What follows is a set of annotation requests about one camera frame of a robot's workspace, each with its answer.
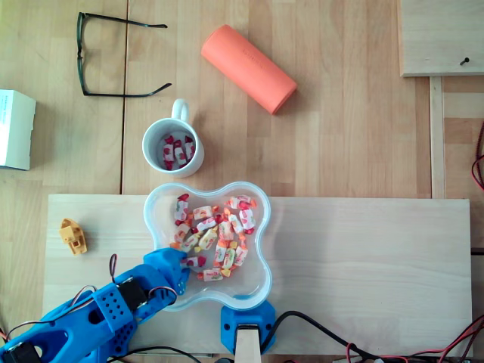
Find orange print wrapped candy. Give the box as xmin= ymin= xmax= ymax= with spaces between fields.
xmin=234 ymin=245 xmax=250 ymax=268
xmin=218 ymin=221 xmax=234 ymax=243
xmin=172 ymin=222 xmax=192 ymax=245
xmin=192 ymin=205 xmax=220 ymax=221
xmin=196 ymin=267 xmax=225 ymax=283

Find translucent Haribo candy tub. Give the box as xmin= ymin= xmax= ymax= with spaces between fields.
xmin=143 ymin=181 xmax=273 ymax=312

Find orange printed toy boat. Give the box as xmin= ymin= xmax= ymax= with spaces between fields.
xmin=59 ymin=218 xmax=88 ymax=256

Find white ceramic mug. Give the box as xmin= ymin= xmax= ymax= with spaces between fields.
xmin=141 ymin=98 xmax=206 ymax=179

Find light wooden base board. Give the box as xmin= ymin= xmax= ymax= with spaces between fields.
xmin=42 ymin=194 xmax=473 ymax=357

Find orange glasses case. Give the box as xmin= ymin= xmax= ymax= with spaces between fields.
xmin=200 ymin=23 xmax=299 ymax=116

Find white cardboard box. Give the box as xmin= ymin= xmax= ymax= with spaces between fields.
xmin=0 ymin=88 xmax=37 ymax=172

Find dark framed eyeglasses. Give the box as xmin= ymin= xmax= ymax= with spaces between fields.
xmin=76 ymin=11 xmax=173 ymax=98

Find narrow wooden slat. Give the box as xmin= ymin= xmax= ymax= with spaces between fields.
xmin=429 ymin=75 xmax=446 ymax=200

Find wooden board with screw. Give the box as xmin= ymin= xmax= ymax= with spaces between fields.
xmin=396 ymin=0 xmax=484 ymax=79

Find blue post mount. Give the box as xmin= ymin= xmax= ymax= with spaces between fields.
xmin=220 ymin=297 xmax=277 ymax=356

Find wooden camera post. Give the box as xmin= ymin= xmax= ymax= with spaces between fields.
xmin=234 ymin=325 xmax=262 ymax=363

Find thick black cable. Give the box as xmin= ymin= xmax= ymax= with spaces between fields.
xmin=264 ymin=310 xmax=383 ymax=363

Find red cable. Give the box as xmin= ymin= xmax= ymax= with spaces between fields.
xmin=346 ymin=313 xmax=484 ymax=363

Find thin red wire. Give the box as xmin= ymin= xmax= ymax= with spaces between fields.
xmin=471 ymin=120 xmax=484 ymax=192

